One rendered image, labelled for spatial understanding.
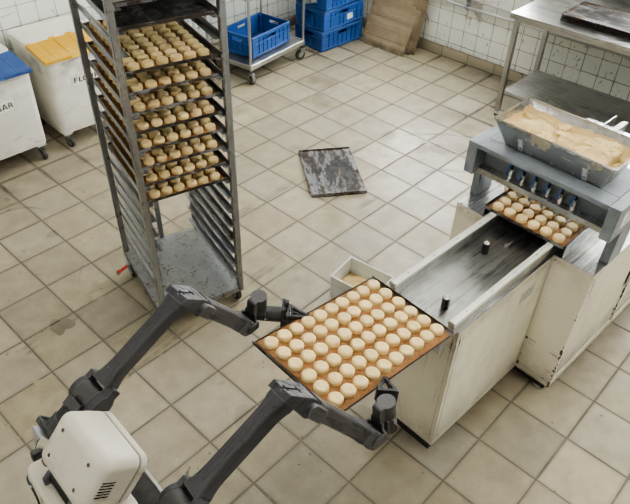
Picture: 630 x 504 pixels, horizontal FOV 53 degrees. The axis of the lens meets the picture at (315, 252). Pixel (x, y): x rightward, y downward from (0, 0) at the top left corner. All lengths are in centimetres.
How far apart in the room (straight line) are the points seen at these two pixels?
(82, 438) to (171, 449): 155
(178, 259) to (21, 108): 177
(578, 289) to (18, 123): 381
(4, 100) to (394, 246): 281
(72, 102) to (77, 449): 382
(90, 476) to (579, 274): 213
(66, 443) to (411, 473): 181
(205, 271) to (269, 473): 127
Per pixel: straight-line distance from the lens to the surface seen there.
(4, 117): 497
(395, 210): 447
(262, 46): 617
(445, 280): 270
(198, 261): 380
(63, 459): 168
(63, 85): 510
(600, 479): 334
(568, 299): 306
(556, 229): 301
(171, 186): 317
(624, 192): 286
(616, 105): 589
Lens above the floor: 263
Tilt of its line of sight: 40 degrees down
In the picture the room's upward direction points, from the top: 2 degrees clockwise
